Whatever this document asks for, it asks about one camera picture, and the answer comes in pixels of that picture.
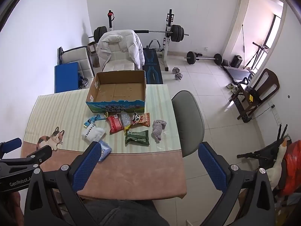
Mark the dark wooden chair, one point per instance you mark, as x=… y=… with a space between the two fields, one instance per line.
x=270 y=82

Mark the brown cardboard carton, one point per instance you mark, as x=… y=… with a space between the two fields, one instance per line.
x=93 y=49

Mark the grey padded chair black frame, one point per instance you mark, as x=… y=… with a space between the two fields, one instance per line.
x=75 y=55

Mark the person's dark pants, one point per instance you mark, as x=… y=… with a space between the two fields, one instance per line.
x=122 y=213

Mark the printed cardboard box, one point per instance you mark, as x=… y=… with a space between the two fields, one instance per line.
x=117 y=91

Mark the white barbell rack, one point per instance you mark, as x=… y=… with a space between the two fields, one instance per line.
x=168 y=21

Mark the black treadmill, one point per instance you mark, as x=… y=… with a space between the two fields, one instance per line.
x=235 y=71

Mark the light blue tissue pack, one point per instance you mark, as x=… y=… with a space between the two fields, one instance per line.
x=106 y=150

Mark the black router antennas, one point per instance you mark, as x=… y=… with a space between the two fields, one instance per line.
x=281 y=131

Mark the white NMRY packet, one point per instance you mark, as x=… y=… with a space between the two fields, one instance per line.
x=94 y=134

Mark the black heater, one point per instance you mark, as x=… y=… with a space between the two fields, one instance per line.
x=236 y=61

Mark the white wall socket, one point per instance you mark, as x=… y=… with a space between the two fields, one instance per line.
x=277 y=117

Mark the orange panda snack packet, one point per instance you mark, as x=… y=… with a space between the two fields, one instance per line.
x=140 y=120

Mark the red snack packet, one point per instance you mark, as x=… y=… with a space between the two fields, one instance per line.
x=115 y=123

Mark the short barbell with black plates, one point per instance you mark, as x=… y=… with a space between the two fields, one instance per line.
x=191 y=57

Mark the white goose plush toy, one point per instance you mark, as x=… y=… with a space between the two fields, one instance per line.
x=276 y=169

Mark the clear plastic bag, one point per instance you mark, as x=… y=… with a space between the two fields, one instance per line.
x=125 y=120

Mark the blue folded mat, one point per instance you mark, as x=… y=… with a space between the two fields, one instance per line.
x=67 y=77

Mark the white shoe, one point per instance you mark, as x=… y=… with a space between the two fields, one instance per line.
x=229 y=86
x=234 y=89

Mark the long barbell with black plates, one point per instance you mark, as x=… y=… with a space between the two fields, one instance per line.
x=176 y=33

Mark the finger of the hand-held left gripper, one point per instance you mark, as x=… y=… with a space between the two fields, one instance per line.
x=43 y=153
x=11 y=144

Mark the green snack packet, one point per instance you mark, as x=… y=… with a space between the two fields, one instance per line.
x=137 y=137

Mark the grey shell chair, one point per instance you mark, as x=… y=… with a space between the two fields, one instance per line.
x=188 y=122

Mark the white padded chair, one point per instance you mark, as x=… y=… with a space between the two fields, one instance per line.
x=117 y=61

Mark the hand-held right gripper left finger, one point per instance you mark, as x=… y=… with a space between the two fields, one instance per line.
x=87 y=167

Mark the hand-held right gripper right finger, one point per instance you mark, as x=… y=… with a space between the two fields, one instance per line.
x=211 y=167

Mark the white down jacket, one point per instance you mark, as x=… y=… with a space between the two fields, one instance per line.
x=117 y=42

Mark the blue snack packet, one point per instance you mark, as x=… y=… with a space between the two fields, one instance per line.
x=94 y=119

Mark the black and blue weight bench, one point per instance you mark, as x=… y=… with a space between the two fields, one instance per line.
x=152 y=75

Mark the red plastic bag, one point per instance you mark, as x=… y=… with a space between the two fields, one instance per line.
x=294 y=164

